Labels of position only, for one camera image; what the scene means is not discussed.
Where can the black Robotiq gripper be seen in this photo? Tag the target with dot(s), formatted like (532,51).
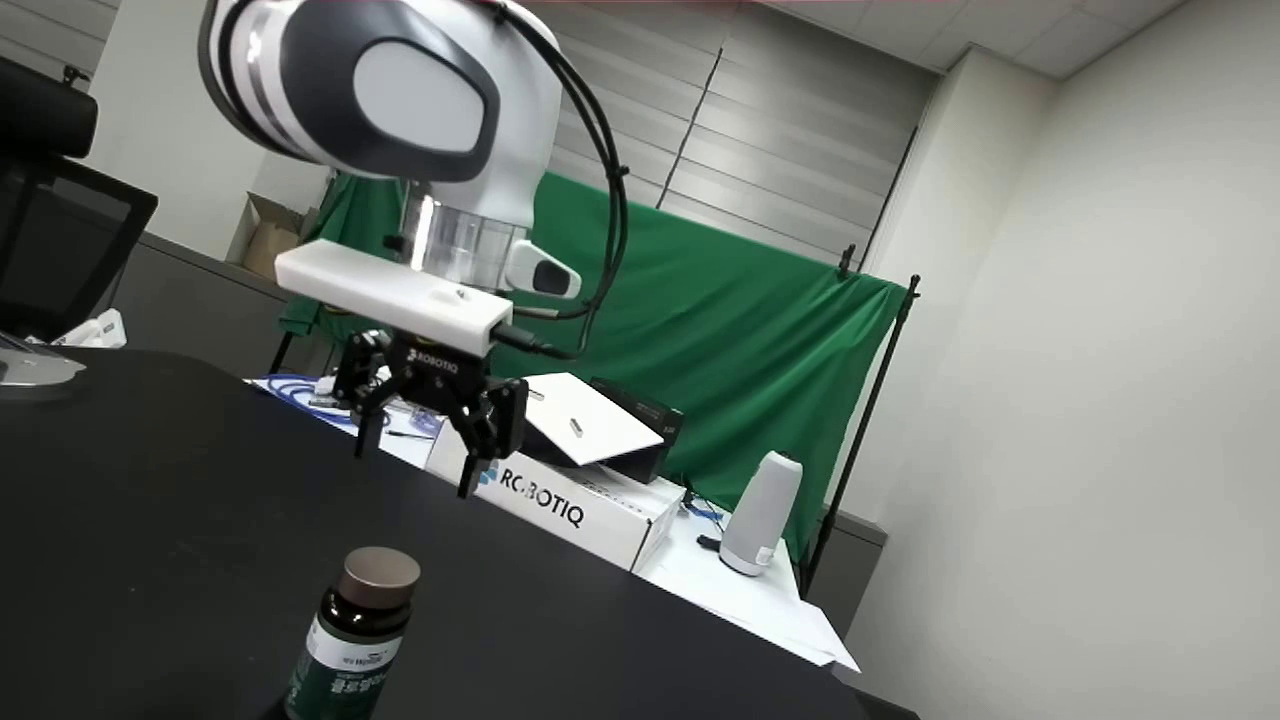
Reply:
(424,375)

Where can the dark green glass bottle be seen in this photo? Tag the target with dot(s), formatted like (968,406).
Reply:
(355,641)

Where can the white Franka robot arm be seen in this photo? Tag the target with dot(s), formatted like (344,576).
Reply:
(403,95)

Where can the white wrist mounting plate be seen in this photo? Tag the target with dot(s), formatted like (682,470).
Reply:
(395,297)

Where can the white box lid flap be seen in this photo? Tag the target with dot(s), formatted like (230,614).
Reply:
(584,418)

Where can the white Robotiq cardboard box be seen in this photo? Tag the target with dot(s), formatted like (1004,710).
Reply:
(584,508)

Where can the brown cardboard box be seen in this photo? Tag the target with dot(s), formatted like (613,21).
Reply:
(264,242)

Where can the green backdrop cloth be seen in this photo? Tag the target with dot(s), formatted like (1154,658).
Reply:
(744,344)

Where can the white flat stand base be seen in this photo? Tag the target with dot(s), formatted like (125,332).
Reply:
(29,367)

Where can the thin blind control rod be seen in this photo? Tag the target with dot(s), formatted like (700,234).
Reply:
(690,125)

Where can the black backdrop stand pole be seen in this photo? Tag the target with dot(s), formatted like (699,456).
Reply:
(861,424)

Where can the black backdrop clamp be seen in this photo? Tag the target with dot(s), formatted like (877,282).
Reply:
(845,259)

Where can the grey window blinds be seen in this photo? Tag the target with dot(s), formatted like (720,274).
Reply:
(786,134)

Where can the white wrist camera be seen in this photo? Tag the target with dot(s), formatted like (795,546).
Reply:
(546,274)

